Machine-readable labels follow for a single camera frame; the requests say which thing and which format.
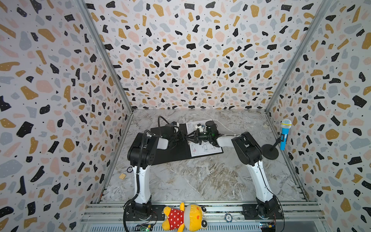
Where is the orange folder black inside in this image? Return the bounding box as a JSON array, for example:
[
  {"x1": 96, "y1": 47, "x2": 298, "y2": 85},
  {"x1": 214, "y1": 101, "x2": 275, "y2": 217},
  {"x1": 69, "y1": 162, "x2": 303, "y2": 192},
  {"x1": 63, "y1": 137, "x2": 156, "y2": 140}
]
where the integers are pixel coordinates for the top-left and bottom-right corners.
[{"x1": 150, "y1": 122, "x2": 220, "y2": 165}]

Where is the paper with technical drawings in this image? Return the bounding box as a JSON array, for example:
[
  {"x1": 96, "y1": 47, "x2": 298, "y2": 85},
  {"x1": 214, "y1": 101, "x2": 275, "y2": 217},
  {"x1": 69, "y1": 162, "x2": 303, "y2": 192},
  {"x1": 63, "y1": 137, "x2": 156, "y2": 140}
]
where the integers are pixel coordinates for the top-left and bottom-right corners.
[{"x1": 185, "y1": 119, "x2": 223, "y2": 158}]

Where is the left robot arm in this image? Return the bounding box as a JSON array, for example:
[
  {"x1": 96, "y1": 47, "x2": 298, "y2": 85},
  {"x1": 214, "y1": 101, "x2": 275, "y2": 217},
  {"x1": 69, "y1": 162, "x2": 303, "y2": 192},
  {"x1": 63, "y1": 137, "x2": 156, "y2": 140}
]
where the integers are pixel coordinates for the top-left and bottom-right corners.
[{"x1": 125, "y1": 124, "x2": 187, "y2": 218}]

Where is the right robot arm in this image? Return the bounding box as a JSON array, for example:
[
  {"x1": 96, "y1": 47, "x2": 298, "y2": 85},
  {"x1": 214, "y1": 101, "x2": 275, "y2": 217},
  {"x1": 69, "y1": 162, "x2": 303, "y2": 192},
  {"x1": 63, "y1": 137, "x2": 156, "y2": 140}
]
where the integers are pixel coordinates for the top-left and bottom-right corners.
[{"x1": 185, "y1": 120, "x2": 284, "y2": 219}]

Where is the blue toy microphone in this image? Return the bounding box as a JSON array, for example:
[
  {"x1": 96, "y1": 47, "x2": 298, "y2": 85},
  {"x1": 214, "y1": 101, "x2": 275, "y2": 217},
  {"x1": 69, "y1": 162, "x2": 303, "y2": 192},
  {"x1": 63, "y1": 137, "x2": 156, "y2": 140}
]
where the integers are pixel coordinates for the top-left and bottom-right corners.
[{"x1": 280, "y1": 119, "x2": 292, "y2": 151}]

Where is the yellow plush toy red dress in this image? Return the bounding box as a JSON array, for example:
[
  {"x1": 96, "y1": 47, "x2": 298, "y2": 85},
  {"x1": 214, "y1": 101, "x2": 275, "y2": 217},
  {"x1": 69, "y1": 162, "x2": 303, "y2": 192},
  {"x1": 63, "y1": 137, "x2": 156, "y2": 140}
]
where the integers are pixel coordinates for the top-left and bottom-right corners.
[{"x1": 162, "y1": 203, "x2": 208, "y2": 232}]

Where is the green circuit board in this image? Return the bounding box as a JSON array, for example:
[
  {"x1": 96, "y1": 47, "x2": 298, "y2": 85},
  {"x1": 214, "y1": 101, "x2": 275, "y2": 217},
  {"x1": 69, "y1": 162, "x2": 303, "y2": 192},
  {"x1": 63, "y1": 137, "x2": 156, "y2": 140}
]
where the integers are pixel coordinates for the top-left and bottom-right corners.
[{"x1": 134, "y1": 224, "x2": 153, "y2": 232}]

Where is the black corrugated cable hose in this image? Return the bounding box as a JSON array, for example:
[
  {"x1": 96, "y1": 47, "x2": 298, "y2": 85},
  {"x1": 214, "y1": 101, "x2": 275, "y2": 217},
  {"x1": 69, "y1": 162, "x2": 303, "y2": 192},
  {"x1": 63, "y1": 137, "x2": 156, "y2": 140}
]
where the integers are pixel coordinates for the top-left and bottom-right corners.
[{"x1": 122, "y1": 115, "x2": 174, "y2": 232}]

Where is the right circuit board with wires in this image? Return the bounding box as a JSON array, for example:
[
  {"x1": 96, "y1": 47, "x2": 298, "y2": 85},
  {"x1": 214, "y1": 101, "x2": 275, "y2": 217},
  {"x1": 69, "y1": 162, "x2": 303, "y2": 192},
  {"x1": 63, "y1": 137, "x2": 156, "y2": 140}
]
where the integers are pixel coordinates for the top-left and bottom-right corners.
[{"x1": 260, "y1": 222, "x2": 276, "y2": 232}]

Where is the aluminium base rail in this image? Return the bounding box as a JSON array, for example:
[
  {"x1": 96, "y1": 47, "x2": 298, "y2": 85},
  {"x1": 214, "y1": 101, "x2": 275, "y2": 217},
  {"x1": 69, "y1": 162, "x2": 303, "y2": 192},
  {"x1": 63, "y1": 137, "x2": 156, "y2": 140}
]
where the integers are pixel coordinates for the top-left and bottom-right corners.
[{"x1": 77, "y1": 201, "x2": 331, "y2": 232}]

